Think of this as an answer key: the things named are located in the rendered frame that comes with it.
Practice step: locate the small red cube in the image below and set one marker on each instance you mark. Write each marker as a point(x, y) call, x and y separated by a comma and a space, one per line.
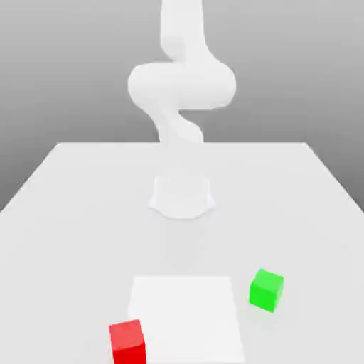
point(127, 342)

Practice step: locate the small green cube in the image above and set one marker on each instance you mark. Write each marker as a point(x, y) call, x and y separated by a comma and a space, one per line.
point(266, 290)

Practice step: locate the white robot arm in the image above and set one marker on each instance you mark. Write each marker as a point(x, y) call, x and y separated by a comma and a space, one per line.
point(182, 85)

